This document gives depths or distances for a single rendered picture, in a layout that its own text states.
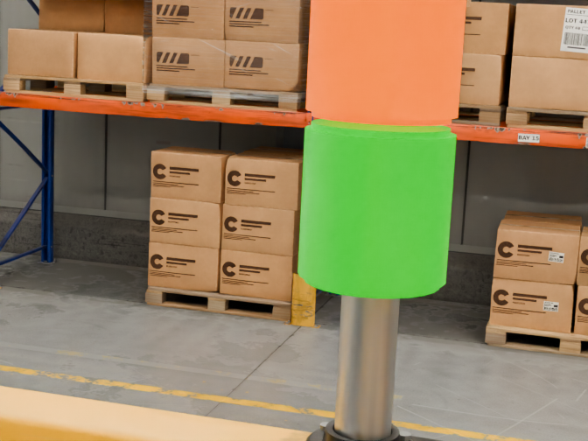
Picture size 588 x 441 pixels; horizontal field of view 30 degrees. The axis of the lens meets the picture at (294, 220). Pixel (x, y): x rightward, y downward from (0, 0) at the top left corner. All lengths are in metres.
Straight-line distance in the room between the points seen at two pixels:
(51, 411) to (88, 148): 9.89
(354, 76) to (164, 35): 8.13
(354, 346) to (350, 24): 0.11
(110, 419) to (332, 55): 0.16
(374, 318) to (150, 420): 0.10
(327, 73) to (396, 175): 0.04
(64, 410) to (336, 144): 0.15
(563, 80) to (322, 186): 7.56
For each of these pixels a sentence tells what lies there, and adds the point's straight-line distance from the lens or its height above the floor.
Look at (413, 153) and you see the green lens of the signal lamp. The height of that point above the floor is 2.21.
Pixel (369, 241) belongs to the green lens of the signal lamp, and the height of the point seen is 2.18.
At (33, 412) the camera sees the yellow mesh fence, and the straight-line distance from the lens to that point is 0.42.
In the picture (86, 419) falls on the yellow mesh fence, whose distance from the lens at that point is 0.41.
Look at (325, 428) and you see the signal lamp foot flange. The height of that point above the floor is 2.11.
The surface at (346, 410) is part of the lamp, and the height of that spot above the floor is 2.12.
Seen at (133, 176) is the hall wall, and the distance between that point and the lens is 10.15.
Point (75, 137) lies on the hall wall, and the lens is 10.35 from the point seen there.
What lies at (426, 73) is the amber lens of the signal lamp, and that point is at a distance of 0.34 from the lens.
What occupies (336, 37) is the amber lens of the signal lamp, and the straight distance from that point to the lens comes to 0.34.
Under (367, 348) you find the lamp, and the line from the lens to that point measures 0.37.
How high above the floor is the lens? 2.25
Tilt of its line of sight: 10 degrees down
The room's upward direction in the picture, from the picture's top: 3 degrees clockwise
